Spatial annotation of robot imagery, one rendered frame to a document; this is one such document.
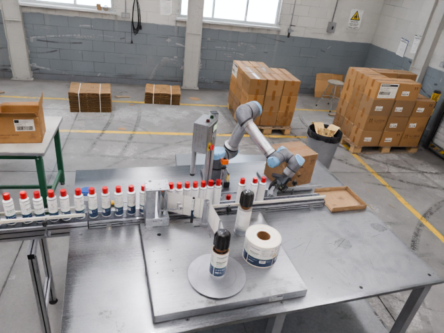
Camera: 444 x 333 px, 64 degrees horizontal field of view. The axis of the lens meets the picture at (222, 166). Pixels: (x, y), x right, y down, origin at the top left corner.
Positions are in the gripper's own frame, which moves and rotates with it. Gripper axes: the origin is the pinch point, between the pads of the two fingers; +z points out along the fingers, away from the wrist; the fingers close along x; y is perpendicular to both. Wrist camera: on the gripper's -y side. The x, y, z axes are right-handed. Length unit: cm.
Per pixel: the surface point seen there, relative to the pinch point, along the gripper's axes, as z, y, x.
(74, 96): 134, -390, -98
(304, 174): -21.0, -21.0, 34.0
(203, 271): 34, 57, -51
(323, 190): -20, -12, 52
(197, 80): 27, -519, 106
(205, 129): -19, 1, -70
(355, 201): -28, 4, 69
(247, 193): -5.4, 30.5, -39.2
